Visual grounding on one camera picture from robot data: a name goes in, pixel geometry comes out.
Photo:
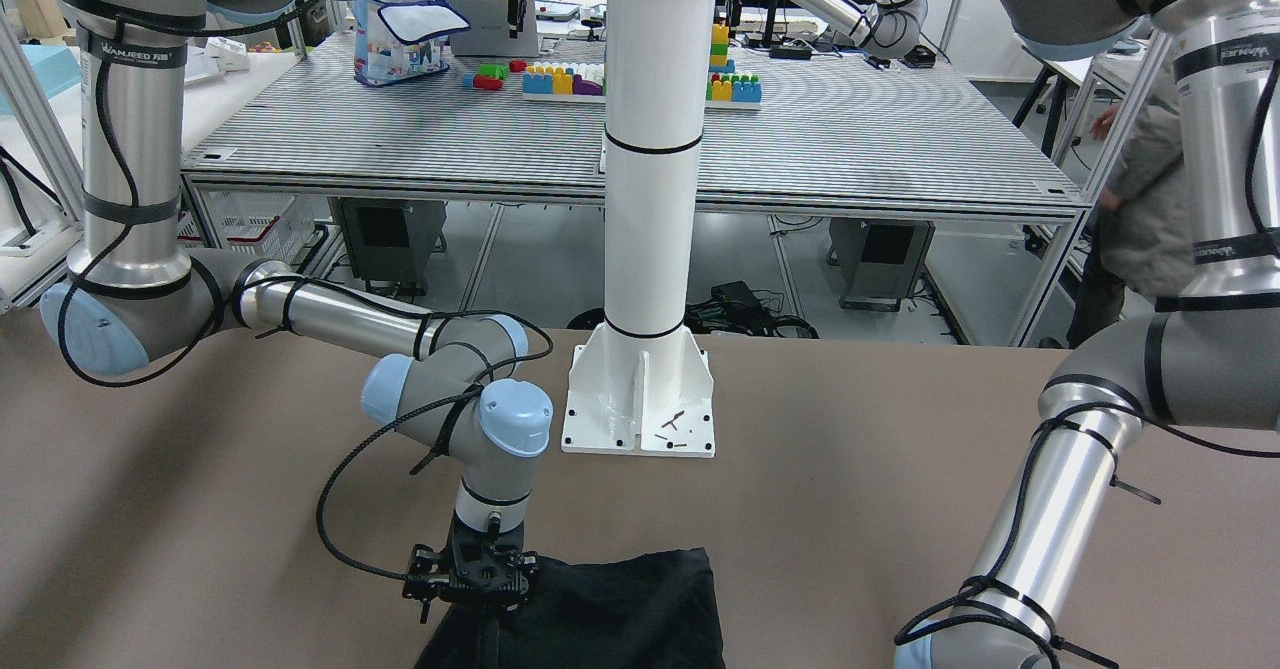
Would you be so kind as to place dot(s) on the striped background workbench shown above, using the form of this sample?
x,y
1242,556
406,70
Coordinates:
x,y
833,136

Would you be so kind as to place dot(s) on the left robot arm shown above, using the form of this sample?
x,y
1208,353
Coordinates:
x,y
1175,322

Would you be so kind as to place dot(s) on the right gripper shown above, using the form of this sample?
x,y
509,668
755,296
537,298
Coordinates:
x,y
421,579

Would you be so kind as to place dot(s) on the person in grey jacket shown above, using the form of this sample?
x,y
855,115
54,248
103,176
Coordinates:
x,y
1142,235

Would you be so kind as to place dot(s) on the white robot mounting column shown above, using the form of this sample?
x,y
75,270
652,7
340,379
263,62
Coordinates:
x,y
641,385

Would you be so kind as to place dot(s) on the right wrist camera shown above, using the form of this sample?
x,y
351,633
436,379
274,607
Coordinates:
x,y
497,580

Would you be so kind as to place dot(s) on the black printed t-shirt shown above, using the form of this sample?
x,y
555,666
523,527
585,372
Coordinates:
x,y
658,610

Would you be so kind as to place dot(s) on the grey controller box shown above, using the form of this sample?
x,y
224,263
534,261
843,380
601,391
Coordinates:
x,y
880,260
390,240

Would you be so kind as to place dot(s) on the white plastic basket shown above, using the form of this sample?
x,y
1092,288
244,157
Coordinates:
x,y
265,224

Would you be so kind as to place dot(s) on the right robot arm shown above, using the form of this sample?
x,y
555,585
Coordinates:
x,y
135,293

